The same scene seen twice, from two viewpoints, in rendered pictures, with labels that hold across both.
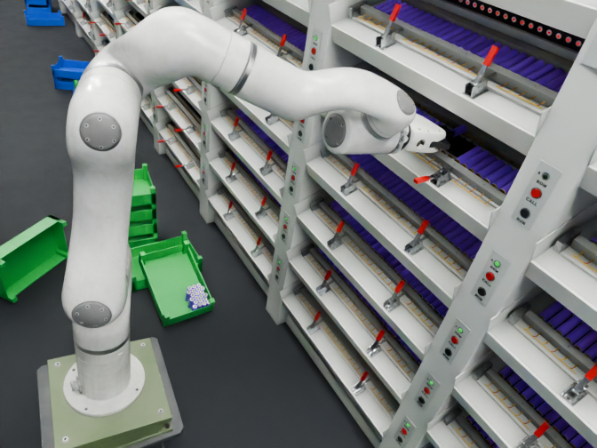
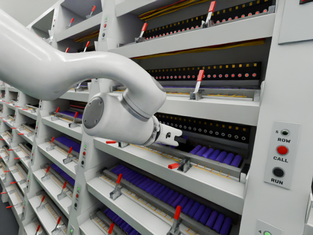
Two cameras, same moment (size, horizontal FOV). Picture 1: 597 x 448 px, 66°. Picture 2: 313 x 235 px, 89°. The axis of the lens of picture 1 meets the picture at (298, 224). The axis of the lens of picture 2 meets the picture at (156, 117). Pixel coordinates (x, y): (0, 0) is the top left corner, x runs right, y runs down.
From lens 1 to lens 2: 0.59 m
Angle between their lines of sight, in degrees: 39
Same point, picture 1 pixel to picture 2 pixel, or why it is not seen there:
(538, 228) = (300, 184)
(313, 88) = (64, 56)
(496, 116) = (220, 103)
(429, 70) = not seen: hidden behind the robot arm
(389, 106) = (145, 77)
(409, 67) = not seen: hidden behind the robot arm
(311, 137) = (89, 163)
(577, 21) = (259, 28)
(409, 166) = (159, 162)
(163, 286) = not seen: outside the picture
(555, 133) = (278, 97)
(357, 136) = (116, 112)
